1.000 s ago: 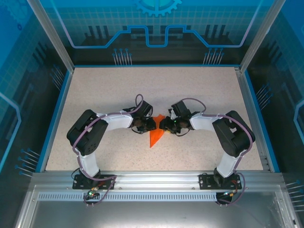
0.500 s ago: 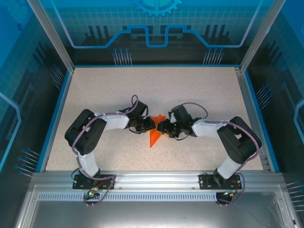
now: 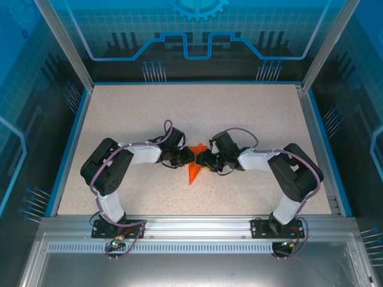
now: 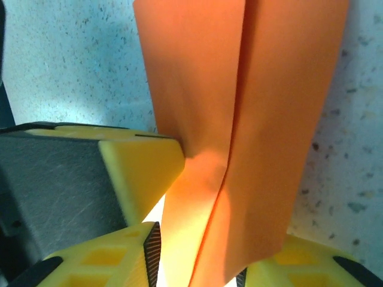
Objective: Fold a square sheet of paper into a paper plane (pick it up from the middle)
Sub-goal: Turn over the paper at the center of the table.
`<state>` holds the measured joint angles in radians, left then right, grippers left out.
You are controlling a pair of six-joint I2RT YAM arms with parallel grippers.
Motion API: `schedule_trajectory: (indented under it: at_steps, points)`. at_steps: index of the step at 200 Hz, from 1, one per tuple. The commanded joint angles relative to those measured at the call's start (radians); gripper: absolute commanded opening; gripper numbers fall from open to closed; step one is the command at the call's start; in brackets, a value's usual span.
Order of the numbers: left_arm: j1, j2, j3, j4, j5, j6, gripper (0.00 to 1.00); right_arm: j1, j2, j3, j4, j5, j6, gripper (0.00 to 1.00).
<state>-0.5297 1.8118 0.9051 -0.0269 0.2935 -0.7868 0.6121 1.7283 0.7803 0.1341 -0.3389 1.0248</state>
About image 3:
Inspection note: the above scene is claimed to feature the orange paper sheet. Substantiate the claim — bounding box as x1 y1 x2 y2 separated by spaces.
187 143 209 185

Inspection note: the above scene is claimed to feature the grey metal sheet shelf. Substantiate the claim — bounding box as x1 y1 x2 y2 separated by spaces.
17 233 379 287

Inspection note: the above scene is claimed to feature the blue table edge strip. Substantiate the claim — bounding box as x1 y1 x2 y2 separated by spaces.
308 88 354 218
49 88 94 218
91 80 303 86

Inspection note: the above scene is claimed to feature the aluminium mounting rail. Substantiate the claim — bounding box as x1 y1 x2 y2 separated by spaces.
40 215 357 240

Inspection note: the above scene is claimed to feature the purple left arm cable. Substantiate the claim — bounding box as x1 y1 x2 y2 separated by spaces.
89 119 174 261

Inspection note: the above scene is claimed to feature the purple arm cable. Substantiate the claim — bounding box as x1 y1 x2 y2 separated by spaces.
89 119 174 261
224 127 321 259

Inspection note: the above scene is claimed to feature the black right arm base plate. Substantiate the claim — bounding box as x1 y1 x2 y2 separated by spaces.
250 218 306 240

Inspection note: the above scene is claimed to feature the slotted grey cable duct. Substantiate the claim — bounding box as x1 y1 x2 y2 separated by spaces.
47 242 276 255

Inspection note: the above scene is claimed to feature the aluminium side rail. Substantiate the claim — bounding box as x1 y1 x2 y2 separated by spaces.
294 84 344 216

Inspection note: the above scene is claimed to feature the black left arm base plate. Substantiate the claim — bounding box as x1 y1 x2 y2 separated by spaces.
91 219 147 240

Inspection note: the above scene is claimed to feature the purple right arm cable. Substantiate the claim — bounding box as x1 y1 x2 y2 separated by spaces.
224 127 321 259

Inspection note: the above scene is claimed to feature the aluminium frame post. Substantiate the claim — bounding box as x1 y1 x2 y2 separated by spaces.
32 0 95 90
300 0 363 92

